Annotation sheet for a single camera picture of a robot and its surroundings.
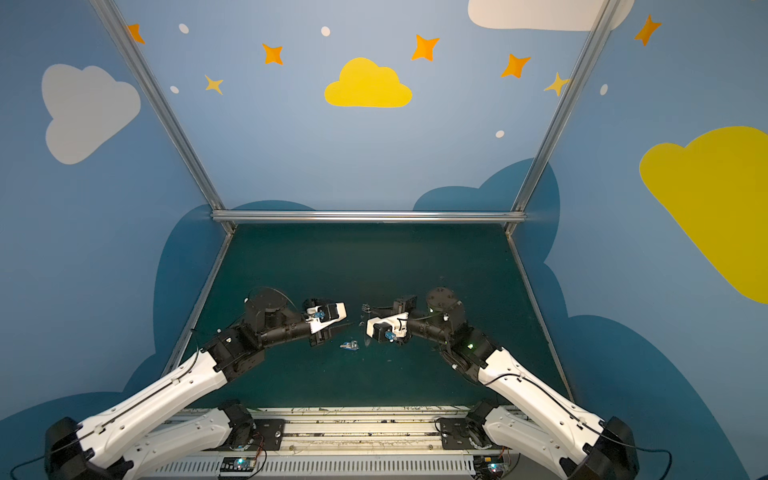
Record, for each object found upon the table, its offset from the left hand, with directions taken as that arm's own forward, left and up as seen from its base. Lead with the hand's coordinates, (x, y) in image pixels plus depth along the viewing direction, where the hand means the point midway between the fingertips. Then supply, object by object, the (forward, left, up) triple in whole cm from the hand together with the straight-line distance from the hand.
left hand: (350, 309), depth 68 cm
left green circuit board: (-28, +27, -26) cm, 47 cm away
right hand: (+3, -7, +1) cm, 8 cm away
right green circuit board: (-28, -34, -27) cm, 51 cm away
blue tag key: (+2, +2, -27) cm, 27 cm away
